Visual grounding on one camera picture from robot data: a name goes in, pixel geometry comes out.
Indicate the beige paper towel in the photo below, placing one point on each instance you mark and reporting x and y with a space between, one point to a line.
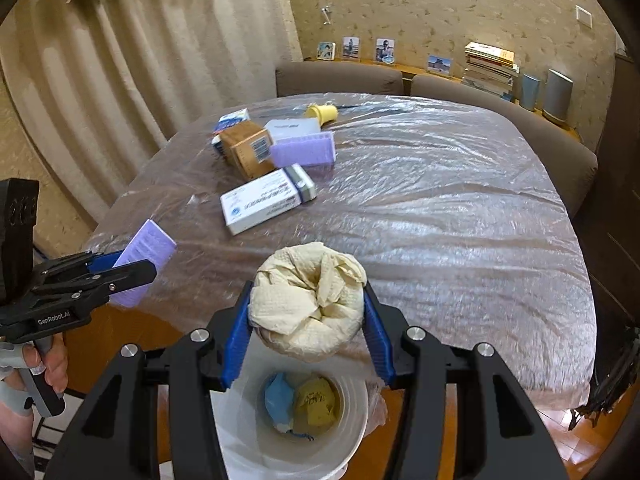
300 305

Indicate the white labelled bottle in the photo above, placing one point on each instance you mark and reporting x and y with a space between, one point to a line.
265 202

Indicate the stack of books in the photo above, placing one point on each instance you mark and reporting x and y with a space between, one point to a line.
490 70

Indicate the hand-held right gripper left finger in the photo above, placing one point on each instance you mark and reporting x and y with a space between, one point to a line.
235 345

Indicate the brown upholstered chair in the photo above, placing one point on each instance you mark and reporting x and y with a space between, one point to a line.
340 80
540 145

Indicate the clear plastic trash bag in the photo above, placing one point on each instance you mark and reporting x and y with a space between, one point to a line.
450 210

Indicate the white round trash bin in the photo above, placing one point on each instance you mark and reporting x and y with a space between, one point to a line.
347 440

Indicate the wooden wall ledge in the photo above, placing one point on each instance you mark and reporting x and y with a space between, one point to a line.
415 69

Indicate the blue face mask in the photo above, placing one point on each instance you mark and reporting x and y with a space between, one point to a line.
277 400

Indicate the person's left hand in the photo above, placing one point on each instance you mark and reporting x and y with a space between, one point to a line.
52 367

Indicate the beige curtain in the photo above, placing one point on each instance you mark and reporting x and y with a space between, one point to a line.
150 70

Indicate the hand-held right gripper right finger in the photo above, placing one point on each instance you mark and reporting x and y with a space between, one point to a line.
378 342

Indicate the metal wall hook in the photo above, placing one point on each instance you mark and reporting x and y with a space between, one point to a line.
327 14

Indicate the person's left forearm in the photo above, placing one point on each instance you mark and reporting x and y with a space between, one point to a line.
15 440

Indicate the small white and blue box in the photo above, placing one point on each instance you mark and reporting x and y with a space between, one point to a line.
218 147

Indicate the ribbed purple box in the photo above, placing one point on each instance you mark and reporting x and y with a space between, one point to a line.
305 152

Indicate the yellow paper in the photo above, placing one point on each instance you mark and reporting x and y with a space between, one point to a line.
315 402

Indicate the white wall switch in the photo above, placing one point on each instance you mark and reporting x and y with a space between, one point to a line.
584 15

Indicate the dark wooden cabinet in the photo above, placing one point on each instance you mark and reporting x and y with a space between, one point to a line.
612 200

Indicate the yellow plastic object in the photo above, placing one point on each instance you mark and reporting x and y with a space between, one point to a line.
322 112

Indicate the grey speaker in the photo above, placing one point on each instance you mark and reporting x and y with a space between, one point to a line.
557 96
530 91

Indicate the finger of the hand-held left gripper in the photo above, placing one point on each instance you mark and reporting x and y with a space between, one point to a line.
130 275
102 261

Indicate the small photo frame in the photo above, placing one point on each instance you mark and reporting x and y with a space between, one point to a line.
351 48
440 64
327 51
385 51

